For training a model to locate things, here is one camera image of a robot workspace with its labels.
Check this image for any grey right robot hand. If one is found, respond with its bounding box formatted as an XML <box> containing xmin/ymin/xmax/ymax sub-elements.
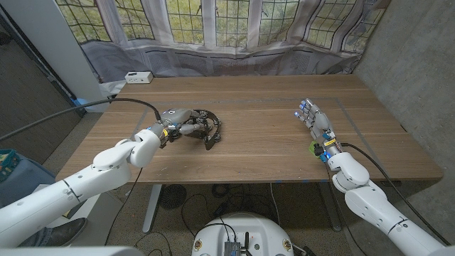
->
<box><xmin>294</xmin><ymin>98</ymin><xmax>336</xmax><ymax>142</ymax></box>

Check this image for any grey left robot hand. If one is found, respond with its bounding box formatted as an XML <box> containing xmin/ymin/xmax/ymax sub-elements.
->
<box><xmin>155</xmin><ymin>107</ymin><xmax>207</xmax><ymax>144</ymax></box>

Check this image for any black half-moon tambourine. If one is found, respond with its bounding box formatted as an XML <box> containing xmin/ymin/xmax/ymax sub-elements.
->
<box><xmin>183</xmin><ymin>109</ymin><xmax>223</xmax><ymax>151</ymax></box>

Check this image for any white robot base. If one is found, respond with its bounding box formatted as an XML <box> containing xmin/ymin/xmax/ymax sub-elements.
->
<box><xmin>191</xmin><ymin>212</ymin><xmax>296</xmax><ymax>256</ymax></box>

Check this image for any green cube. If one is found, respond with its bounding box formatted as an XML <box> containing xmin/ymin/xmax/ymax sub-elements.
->
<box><xmin>308</xmin><ymin>140</ymin><xmax>321</xmax><ymax>158</ymax></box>

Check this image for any white power box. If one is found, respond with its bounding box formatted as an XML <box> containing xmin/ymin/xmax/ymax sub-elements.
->
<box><xmin>124</xmin><ymin>70</ymin><xmax>154</xmax><ymax>85</ymax></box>

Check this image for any round black floor fan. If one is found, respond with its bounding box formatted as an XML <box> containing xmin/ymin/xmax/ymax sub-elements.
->
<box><xmin>158</xmin><ymin>183</ymin><xmax>188</xmax><ymax>211</ymax></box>

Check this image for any grey table leg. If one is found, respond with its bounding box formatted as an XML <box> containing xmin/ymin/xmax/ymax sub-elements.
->
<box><xmin>317</xmin><ymin>181</ymin><xmax>344</xmax><ymax>233</ymax></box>

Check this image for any white table leg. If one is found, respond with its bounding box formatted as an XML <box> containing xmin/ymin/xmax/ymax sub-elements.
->
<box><xmin>141</xmin><ymin>183</ymin><xmax>164</xmax><ymax>234</ymax></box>

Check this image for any printed window backdrop cloth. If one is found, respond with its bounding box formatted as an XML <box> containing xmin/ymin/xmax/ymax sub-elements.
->
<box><xmin>55</xmin><ymin>0</ymin><xmax>392</xmax><ymax>85</ymax></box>

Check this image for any white pedal platform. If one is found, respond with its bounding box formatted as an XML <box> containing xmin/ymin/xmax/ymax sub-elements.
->
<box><xmin>45</xmin><ymin>183</ymin><xmax>124</xmax><ymax>247</ymax></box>

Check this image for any grey computer module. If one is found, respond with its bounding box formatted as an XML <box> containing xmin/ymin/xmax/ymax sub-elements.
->
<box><xmin>223</xmin><ymin>240</ymin><xmax>243</xmax><ymax>256</ymax></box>

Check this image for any black shoe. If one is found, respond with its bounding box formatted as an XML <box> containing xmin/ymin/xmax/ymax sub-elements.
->
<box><xmin>21</xmin><ymin>218</ymin><xmax>88</xmax><ymax>247</ymax></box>

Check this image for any blue upholstered seat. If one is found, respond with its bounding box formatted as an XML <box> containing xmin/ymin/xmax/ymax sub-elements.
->
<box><xmin>0</xmin><ymin>155</ymin><xmax>46</xmax><ymax>209</ymax></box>

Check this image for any teal basket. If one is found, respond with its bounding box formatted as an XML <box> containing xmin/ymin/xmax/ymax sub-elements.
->
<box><xmin>0</xmin><ymin>148</ymin><xmax>18</xmax><ymax>183</ymax></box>

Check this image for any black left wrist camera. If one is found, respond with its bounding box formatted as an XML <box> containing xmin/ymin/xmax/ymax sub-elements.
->
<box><xmin>161</xmin><ymin>129</ymin><xmax>178</xmax><ymax>144</ymax></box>

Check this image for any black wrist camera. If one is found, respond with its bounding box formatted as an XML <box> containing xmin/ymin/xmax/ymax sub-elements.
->
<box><xmin>161</xmin><ymin>129</ymin><xmax>178</xmax><ymax>144</ymax></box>
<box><xmin>312</xmin><ymin>142</ymin><xmax>330</xmax><ymax>164</ymax></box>

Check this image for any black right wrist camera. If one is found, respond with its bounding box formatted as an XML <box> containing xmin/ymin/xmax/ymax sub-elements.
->
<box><xmin>312</xmin><ymin>142</ymin><xmax>330</xmax><ymax>164</ymax></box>

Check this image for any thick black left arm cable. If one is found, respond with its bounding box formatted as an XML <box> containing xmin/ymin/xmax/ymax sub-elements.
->
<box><xmin>0</xmin><ymin>97</ymin><xmax>164</xmax><ymax>142</ymax></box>

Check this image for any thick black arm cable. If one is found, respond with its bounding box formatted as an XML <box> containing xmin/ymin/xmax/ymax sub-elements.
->
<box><xmin>0</xmin><ymin>97</ymin><xmax>164</xmax><ymax>142</ymax></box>
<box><xmin>341</xmin><ymin>142</ymin><xmax>451</xmax><ymax>247</ymax></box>

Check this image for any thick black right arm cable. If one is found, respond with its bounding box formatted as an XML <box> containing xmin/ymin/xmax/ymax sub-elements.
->
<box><xmin>341</xmin><ymin>142</ymin><xmax>451</xmax><ymax>247</ymax></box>

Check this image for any white floor cable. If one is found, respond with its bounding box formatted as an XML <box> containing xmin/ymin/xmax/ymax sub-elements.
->
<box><xmin>269</xmin><ymin>182</ymin><xmax>282</xmax><ymax>228</ymax></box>

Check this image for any thin black hanging cable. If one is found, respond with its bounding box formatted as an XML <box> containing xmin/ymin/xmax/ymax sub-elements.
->
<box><xmin>104</xmin><ymin>166</ymin><xmax>144</xmax><ymax>247</ymax></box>

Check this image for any black floor cable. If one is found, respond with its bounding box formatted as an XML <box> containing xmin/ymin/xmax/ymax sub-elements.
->
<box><xmin>180</xmin><ymin>193</ymin><xmax>228</xmax><ymax>238</ymax></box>

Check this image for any white wall pillar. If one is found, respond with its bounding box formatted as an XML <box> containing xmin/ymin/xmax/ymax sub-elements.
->
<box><xmin>0</xmin><ymin>0</ymin><xmax>110</xmax><ymax>113</ymax></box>

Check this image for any perforated acoustic wall panel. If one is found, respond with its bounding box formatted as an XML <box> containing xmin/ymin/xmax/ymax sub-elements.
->
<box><xmin>0</xmin><ymin>16</ymin><xmax>86</xmax><ymax>164</ymax></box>

